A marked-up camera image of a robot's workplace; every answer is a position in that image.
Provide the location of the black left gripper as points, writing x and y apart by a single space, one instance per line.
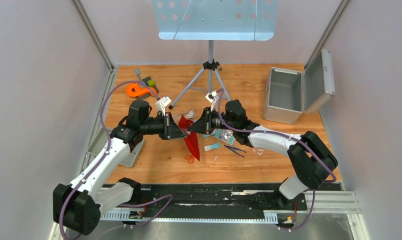
170 129

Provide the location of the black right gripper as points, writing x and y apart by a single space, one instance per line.
204 124

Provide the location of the red first aid pouch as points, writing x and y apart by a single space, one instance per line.
191 140

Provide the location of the blue plastic tweezers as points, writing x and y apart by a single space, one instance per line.
236 150

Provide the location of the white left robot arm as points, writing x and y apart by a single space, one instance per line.
80 204

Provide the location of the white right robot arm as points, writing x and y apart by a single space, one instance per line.
310 158

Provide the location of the blue white sachet middle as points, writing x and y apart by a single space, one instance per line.
209 135

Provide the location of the blue white sachet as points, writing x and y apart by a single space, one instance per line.
212 146
209 135

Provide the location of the cotton swabs bag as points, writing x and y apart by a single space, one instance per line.
188 115

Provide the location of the adhesive tape pack blue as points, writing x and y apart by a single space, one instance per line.
225 135

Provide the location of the blue white sachet lower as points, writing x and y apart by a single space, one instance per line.
212 146

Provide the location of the orange grey toy fixture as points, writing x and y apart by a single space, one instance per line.
140 92

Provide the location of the white pads zip bag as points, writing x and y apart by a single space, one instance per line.
258 151

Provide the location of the grey plastic tray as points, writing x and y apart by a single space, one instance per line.
100 140

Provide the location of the grey metal case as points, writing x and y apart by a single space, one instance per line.
291 93

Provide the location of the blue music stand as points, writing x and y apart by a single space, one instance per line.
211 21

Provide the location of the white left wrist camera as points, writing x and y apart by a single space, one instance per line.
161 105

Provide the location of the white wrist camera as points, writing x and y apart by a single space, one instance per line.
213 98
161 105

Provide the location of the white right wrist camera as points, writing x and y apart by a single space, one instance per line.
213 98

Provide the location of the orange handled scissors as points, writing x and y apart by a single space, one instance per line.
190 159

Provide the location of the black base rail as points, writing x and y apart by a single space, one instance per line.
216 201

